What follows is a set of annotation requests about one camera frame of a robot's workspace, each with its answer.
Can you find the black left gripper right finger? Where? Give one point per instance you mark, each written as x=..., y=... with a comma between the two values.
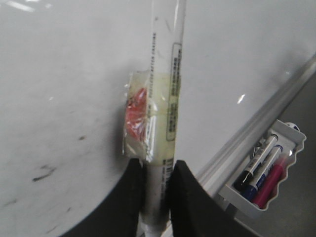
x=194, y=213

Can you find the black capped whiteboard marker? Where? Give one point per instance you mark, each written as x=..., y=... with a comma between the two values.
x=248, y=173

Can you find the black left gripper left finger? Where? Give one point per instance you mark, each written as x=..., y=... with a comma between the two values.
x=118, y=214

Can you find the white whiteboard with aluminium frame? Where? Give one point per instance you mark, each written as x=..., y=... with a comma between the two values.
x=64, y=69

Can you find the blue capped whiteboard marker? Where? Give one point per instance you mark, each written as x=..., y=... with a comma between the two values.
x=261, y=173

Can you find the white whiteboard marker with tape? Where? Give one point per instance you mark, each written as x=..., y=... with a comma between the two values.
x=151, y=113

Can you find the pink red whiteboard marker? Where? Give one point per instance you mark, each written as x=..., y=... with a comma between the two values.
x=271, y=181

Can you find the grey metal marker tray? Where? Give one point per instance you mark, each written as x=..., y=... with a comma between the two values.
x=292, y=140

